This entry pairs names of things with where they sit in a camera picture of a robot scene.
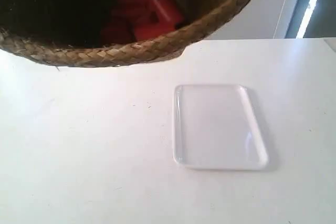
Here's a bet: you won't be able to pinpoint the red square block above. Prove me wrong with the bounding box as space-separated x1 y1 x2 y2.
132 13 175 41

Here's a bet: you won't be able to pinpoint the red round-headed peg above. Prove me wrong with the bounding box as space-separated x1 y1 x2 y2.
100 0 152 45

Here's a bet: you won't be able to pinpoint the brown woven wicker basket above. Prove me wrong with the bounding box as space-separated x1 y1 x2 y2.
1 0 251 67

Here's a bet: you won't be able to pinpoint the red blocks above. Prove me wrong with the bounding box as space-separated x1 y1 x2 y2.
151 0 185 27

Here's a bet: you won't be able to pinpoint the white rectangular plastic tray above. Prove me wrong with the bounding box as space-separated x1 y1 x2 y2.
173 84 269 170

